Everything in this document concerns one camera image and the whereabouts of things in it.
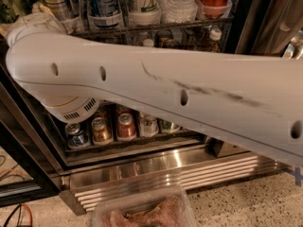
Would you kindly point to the blue pepsi can bottom shelf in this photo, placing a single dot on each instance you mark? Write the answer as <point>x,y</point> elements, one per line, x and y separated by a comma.
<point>76,135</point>

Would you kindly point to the red can bottom shelf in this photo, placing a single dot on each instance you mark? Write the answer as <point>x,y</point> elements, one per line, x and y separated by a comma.
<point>125,127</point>

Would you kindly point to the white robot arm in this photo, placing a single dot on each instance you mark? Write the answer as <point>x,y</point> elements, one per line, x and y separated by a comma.
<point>252,102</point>

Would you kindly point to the top wire shelf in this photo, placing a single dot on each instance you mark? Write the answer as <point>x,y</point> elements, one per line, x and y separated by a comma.
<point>107,32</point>

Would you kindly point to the small water bottle bottom shelf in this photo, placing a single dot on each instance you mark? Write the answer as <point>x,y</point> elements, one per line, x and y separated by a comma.
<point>148,125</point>

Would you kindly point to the white arizona can top shelf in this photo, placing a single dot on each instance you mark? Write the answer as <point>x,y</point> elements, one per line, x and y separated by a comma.
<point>144,12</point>

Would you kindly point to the tea bottle right middle shelf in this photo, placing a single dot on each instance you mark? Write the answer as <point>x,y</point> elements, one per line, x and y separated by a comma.
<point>212,43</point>

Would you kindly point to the steel fridge vent grille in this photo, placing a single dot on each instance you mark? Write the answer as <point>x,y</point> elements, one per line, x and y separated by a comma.
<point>189,167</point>

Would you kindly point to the clear bottle top shelf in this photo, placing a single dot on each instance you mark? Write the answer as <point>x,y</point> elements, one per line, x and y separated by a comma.
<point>178,11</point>

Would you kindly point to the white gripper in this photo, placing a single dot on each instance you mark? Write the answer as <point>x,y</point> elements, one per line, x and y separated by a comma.
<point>35,22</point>

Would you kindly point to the blue white can top shelf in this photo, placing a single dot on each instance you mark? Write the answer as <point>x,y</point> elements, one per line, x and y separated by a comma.
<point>104,14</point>

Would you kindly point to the green can bottom shelf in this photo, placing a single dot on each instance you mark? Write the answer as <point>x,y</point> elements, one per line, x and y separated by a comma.
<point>169,127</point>

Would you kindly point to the gold can bottom shelf left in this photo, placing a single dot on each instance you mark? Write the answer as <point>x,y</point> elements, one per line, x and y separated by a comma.
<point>100,132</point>

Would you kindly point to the clear plastic bin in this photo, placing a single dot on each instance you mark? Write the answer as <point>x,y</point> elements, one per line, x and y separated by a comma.
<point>163,207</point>

